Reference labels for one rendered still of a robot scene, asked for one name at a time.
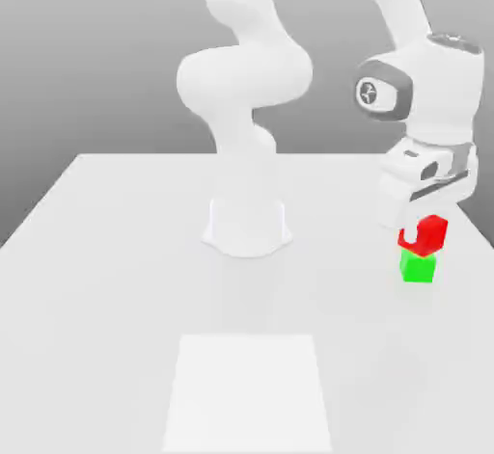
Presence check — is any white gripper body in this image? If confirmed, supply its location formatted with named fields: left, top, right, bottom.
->
left=378, top=153, right=480, bottom=228

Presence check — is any small red cube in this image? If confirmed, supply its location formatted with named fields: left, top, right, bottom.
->
left=397, top=213, right=450, bottom=259

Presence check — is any small green cube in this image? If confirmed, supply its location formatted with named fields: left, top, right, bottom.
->
left=399, top=249, right=438, bottom=284

